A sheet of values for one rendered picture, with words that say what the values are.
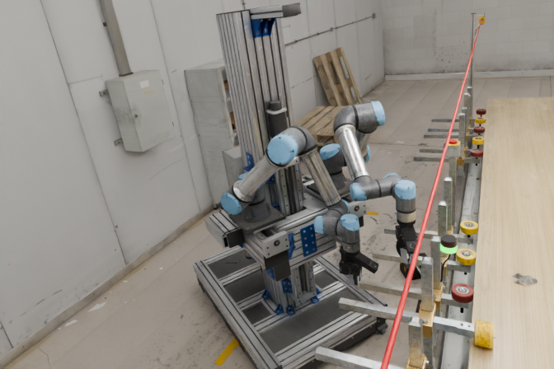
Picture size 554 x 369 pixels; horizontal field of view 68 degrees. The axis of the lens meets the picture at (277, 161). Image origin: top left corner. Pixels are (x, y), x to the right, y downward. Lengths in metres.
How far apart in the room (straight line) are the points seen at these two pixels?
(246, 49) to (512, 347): 1.62
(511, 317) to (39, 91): 3.05
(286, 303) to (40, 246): 1.82
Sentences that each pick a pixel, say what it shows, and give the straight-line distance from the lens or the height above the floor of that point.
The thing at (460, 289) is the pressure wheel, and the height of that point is 0.91.
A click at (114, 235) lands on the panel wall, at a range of 3.81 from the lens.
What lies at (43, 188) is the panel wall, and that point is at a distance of 3.40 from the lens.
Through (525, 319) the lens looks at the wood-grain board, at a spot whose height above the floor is 0.90.
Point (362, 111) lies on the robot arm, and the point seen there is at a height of 1.54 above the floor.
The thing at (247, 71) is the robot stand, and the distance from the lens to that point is 2.11.
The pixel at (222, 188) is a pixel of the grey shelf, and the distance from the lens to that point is 4.45.
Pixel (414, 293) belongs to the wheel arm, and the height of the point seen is 0.86.
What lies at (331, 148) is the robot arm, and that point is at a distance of 2.26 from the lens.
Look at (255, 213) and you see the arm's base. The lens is 2.08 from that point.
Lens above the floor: 2.05
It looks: 21 degrees down
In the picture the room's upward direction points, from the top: 9 degrees counter-clockwise
